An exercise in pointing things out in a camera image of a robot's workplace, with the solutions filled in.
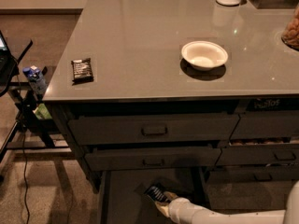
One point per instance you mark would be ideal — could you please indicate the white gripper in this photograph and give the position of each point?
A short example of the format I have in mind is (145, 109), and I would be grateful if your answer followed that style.
(176, 206)

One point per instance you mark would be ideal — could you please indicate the blue rxbar blueberry bar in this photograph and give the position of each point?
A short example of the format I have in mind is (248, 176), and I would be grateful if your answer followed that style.
(156, 193)

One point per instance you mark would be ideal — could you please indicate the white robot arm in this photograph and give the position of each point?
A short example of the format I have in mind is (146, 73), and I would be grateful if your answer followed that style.
(201, 215)

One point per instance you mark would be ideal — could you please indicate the open bottom drawer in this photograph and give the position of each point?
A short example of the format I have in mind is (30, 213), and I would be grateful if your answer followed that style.
(122, 198)

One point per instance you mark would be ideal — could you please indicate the middle left drawer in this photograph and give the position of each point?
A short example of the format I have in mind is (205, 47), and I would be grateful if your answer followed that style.
(151, 158)

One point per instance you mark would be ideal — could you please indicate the top left drawer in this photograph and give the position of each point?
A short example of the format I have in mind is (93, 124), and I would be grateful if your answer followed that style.
(152, 128)

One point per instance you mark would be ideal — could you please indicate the middle right drawer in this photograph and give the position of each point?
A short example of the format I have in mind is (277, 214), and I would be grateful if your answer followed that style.
(258, 154)

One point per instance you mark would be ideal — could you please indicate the dark counter cabinet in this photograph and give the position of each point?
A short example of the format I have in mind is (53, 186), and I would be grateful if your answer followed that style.
(155, 84)

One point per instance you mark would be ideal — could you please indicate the top right drawer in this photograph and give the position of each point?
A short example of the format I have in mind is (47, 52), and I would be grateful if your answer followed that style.
(267, 124)

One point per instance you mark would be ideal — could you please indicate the bottom right drawer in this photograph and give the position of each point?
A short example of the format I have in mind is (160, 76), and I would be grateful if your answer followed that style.
(254, 174)

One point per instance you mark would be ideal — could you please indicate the dark snack bar on counter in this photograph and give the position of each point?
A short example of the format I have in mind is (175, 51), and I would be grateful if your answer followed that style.
(82, 70)

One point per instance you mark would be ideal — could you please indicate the white bowl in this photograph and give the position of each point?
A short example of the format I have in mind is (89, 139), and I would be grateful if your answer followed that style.
(204, 55)

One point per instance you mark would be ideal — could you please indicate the black side stand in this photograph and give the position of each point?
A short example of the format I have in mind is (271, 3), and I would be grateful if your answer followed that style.
(24, 99)

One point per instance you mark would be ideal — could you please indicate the green packet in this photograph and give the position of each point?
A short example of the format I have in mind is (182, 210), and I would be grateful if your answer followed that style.
(42, 112)

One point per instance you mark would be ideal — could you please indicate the jar of nuts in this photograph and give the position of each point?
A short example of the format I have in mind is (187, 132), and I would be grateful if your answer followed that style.
(290, 36)

